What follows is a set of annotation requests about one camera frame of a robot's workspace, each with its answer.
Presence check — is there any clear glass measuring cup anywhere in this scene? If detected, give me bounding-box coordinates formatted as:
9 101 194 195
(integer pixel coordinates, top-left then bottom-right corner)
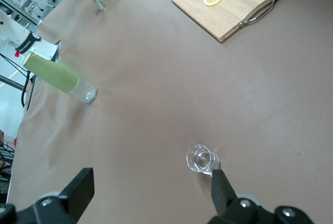
185 144 221 177

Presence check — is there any metal cutting board handle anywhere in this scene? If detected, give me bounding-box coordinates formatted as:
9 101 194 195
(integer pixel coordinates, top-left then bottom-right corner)
238 0 279 28

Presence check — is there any brown table cover sheet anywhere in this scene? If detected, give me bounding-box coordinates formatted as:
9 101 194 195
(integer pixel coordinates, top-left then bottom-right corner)
6 0 333 224

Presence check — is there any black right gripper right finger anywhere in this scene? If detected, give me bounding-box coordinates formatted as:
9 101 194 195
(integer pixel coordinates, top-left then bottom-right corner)
209 168 315 224

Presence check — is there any wooden cutting board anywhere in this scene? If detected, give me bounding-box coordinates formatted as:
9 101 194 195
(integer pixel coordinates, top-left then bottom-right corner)
170 0 300 43

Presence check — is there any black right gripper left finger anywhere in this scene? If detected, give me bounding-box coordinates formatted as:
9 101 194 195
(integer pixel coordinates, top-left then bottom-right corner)
0 167 95 224

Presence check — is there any background equipment rack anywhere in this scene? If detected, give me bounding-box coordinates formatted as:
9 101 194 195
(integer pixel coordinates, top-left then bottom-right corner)
0 0 88 27

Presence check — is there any green sleeved glass bottle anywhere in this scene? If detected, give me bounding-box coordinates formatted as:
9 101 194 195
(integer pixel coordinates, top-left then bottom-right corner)
22 50 98 104

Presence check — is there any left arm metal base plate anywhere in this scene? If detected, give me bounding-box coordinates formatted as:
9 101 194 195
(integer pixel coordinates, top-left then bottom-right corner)
53 39 62 62

